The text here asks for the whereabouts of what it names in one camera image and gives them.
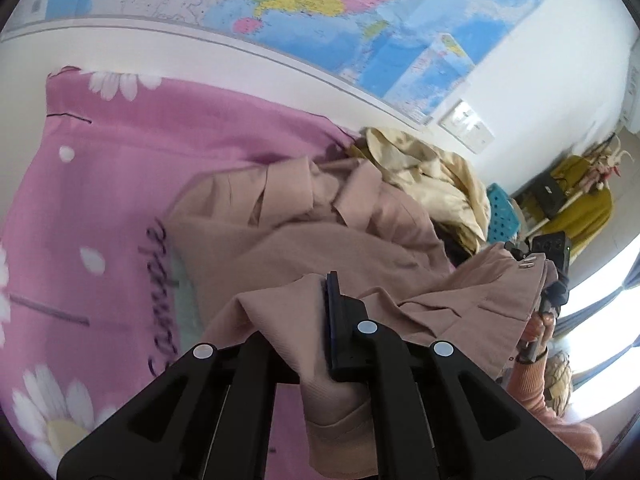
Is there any dusty pink coat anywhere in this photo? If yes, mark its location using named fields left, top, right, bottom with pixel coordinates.
left=166, top=158, right=556, bottom=479

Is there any right forearm peach sleeve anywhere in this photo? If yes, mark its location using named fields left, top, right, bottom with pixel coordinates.
left=506, top=352, right=603, bottom=470

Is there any person's right hand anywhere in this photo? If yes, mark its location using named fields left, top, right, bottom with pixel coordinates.
left=518, top=312, right=556, bottom=364

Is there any black handbag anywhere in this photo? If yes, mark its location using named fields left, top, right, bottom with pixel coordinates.
left=529, top=172, right=568, bottom=219

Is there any teal perforated plastic basket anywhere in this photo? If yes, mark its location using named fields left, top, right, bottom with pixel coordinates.
left=487, top=183, right=521, bottom=244

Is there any black garment with buttons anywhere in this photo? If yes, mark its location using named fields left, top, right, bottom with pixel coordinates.
left=433, top=221, right=480, bottom=268

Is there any cream yellow garment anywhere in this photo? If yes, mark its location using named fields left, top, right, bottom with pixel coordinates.
left=347, top=128, right=490, bottom=255

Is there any pink daisy bed sheet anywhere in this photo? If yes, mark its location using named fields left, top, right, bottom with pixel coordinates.
left=1, top=67, right=350, bottom=479

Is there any white wall socket panel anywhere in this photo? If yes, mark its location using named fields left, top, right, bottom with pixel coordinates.
left=438, top=100, right=495, bottom=154

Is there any colourful wall map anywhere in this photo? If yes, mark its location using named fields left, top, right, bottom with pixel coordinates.
left=6, top=0, right=544, bottom=122

